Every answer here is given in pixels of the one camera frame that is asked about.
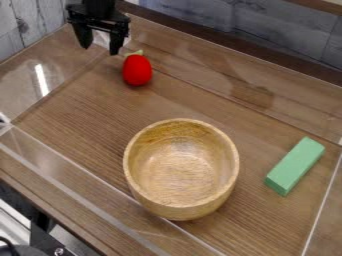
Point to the clear acrylic tray walls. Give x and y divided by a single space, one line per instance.
74 114

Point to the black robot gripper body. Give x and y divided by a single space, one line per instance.
98 15

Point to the black metal stand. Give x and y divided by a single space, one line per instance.
41 240

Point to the green rectangular block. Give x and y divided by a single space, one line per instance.
291 168

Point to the red plush strawberry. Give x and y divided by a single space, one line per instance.
136 69

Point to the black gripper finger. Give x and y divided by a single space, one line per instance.
116 40
82 33

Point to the light wooden bowl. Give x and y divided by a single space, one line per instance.
180 165

